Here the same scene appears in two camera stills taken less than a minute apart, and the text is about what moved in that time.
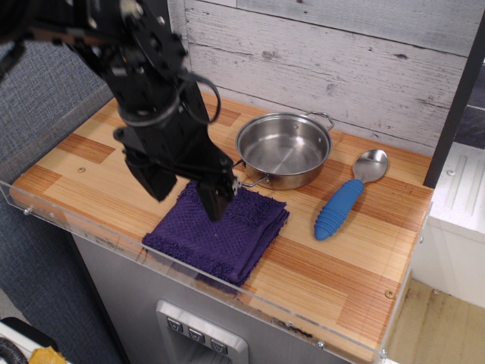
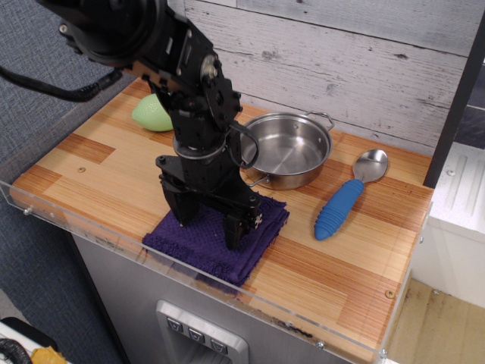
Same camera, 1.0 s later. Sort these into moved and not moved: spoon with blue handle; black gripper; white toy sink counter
Moved: black gripper
Not moved: white toy sink counter; spoon with blue handle
